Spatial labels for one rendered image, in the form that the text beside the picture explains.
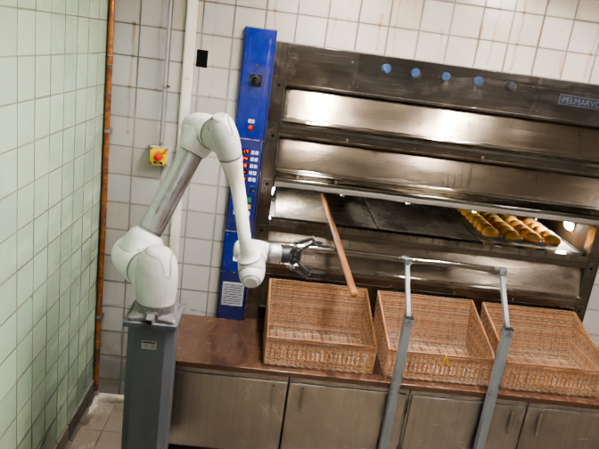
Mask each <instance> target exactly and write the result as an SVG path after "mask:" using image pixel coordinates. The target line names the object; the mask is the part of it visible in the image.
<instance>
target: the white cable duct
mask: <svg viewBox="0 0 599 449"><path fill-rule="evenodd" d="M198 1H199V0H188V4H187V15H186V28H185V50H184V63H183V75H182V86H181V99H180V111H179V122H178V134H177V147H176V154H177V153H178V151H179V149H180V147H179V141H180V136H181V124H182V121H183V120H184V118H185V117H187V116H188V115H189V112H190V101H191V90H192V78H193V56H194V46H195V34H196V23H197V12H198ZM182 202H183V196H182V198H181V200H180V201H179V203H178V205H177V207H176V209H175V211H174V213H173V215H172V217H171V229H170V241H169V248H170V249H171V250H172V251H173V252H174V254H175V256H176V261H177V258H178V247H179V235H180V225H181V213H182Z"/></svg>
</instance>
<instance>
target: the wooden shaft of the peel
mask: <svg viewBox="0 0 599 449"><path fill-rule="evenodd" d="M320 194H321V197H322V200H323V204H324V208H325V212H326V215H327V218H328V221H329V224H330V227H331V230H332V236H333V238H334V242H335V245H336V249H337V251H338V254H339V258H340V261H341V266H342V269H343V272H344V275H345V278H346V282H347V284H348V288H349V293H350V296H351V297H352V298H357V295H358V294H357V288H356V285H355V283H354V280H353V277H352V274H351V271H350V269H349V264H348V261H347V259H346V256H345V253H344V250H343V247H342V244H341V239H340V236H339V234H338V231H337V228H336V225H335V223H334V220H333V217H332V212H331V210H330V207H329V203H328V200H327V198H326V195H325V192H320Z"/></svg>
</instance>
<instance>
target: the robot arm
mask: <svg viewBox="0 0 599 449"><path fill-rule="evenodd" d="M179 147H180V149H179V151H178V153H177V155H176V157H175V158H174V160H173V162H172V164H171V166H170V168H169V170H168V172H167V174H166V175H165V177H164V179H163V181H162V183H161V185H160V188H159V190H158V191H157V192H156V194H155V196H154V198H153V200H152V203H151V205H150V207H149V208H148V209H147V211H146V213H145V215H144V218H143V220H142V222H141V224H140V225H139V226H135V227H133V228H131V229H130V230H129V231H128V232H127V234H126V235H125V236H124V237H122V238H121V239H119V240H118V241H117V242H116V243H115V244H114V246H113V248H112V250H111V262H112V263H113V266H114V267H115V269H116V270H117V271H118V273H119V274H120V275H121V276H123V277H124V278H125V279H126V280H128V281H129V282H131V283H132V285H133V287H134V290H135V294H136V299H135V307H134V309H133V311H132V312H131V314H129V315H128V316H127V319H128V320H129V321H131V322H133V321H139V322H146V325H150V326H151V325H153V324H154V323H155V322H156V323H164V324H168V325H174V324H175V318H176V313H177V311H178V309H179V308H180V307H181V304H179V303H176V292H177V283H178V264H177V261H176V256H175V254H174V252H173V251H172V250H171V249H169V248H168V247H166V246H163V240H162V238H161V235H162V234H163V232H164V230H165V228H166V227H167V225H168V222H169V220H170V218H171V217H172V215H173V213H174V211H175V209H176V207H177V205H178V203H179V201H180V200H181V198H182V196H183V194H184V192H185V190H186V188H187V186H188V184H189V183H190V181H191V179H192V177H193V174H194V173H195V171H196V169H197V167H198V166H199V164H200V162H201V159H205V158H206V157H207V156H208V155H209V154H210V153H211V152H212V151H214V152H215V153H216V154H217V158H218V161H219V163H220V165H221V167H222V168H223V170H224V172H225V174H226V177H227V180H228V183H229V185H230V189H231V193H232V199H233V205H234V216H235V222H236V228H237V234H238V241H236V243H235V244H234V257H235V258H237V263H238V273H239V278H240V281H241V283H242V285H243V286H245V287H247V288H255V287H258V286H259V285H260V283H262V281H263V279H264V277H265V271H266V264H265V263H266V262H268V263H272V264H279V261H280V263H285V264H291V266H290V271H293V272H295V273H297V274H299V275H300V276H302V277H304V278H305V279H307V280H308V278H309V276H318V275H326V273H325V272H319V271H312V270H310V271H309V270H308V269H307V268H306V267H305V266H304V265H303V264H301V262H300V260H301V252H302V251H303V250H305V249H307V248H309V247H310V246H312V245H314V244H315V246H320V247H327V248H330V247H331V245H330V244H327V243H323V242H322V241H316V240H315V236H311V237H308V238H305V239H302V240H299V241H293V247H284V246H282V247H281V244H274V243H268V242H264V241H260V240H253V239H252V238H251V236H250V221H249V213H248V205H247V197H246V190H245V184H244V177H243V167H242V146H241V141H240V137H239V135H238V131H237V128H236V126H235V124H234V122H233V120H232V119H231V118H230V116H229V115H227V114H225V113H224V112H219V113H216V114H214V115H210V114H207V113H202V112H196V113H193V114H190V115H188V116H187V117H185V118H184V120H183V121H182V124H181V136H180V141H179ZM308 241H310V242H309V243H308V244H306V245H304V246H303V247H300V248H299V249H297V248H296V246H298V245H300V244H302V243H305V242H308ZM295 264H297V265H298V266H299V267H300V268H301V269H302V270H303V271H304V272H305V273H302V272H301V271H300V270H299V269H297V268H295V266H294V265H295Z"/></svg>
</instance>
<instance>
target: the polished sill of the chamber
mask: <svg viewBox="0 0 599 449"><path fill-rule="evenodd" d="M268 225H271V226H278V227H285V228H293V229H300V230H309V231H316V232H324V233H332V230H331V227H330V224H329V223H323V222H316V221H308V220H300V219H293V218H286V217H278V216H269V220H268ZM335 225H336V228H337V231H338V234H346V235H354V236H361V237H368V238H376V239H384V240H392V241H406V242H413V243H421V244H429V245H436V246H444V247H451V248H459V249H474V250H481V251H489V252H496V253H504V254H512V255H519V256H527V257H542V258H549V259H557V260H564V261H572V262H580V263H587V260H588V256H587V255H585V254H584V253H577V252H569V251H562V250H554V249H541V248H532V247H525V246H517V245H510V244H503V243H494V242H487V241H473V240H466V239H457V238H450V237H443V236H435V235H428V234H419V233H406V232H398V231H391V230H383V229H375V228H368V227H360V226H353V225H345V224H335Z"/></svg>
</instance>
